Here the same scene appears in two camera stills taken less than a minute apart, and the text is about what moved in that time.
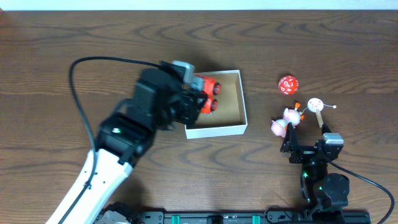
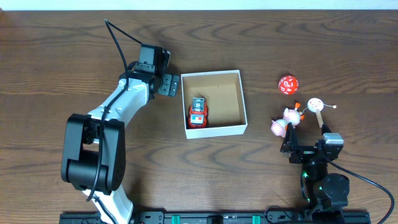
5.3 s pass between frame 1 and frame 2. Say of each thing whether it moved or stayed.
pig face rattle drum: stayed
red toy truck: moved
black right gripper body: stayed
